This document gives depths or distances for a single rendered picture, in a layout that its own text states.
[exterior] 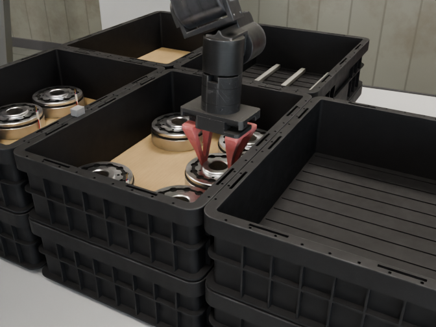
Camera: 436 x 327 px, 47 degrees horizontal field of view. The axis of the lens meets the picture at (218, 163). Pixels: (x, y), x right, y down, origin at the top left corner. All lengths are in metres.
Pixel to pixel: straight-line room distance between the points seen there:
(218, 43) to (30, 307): 0.47
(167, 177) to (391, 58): 2.68
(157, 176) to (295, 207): 0.23
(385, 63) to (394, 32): 0.20
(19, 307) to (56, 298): 0.05
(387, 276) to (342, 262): 0.04
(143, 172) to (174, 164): 0.06
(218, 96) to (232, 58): 0.06
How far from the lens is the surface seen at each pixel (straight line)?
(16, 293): 0.85
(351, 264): 0.51
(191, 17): 0.69
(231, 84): 0.69
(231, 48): 0.68
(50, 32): 4.44
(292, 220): 0.72
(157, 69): 0.99
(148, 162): 0.86
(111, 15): 3.20
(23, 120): 1.00
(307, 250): 0.51
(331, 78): 0.97
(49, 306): 0.81
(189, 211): 0.56
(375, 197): 0.80
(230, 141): 0.70
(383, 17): 3.32
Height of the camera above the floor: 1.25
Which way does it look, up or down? 30 degrees down
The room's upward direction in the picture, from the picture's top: straight up
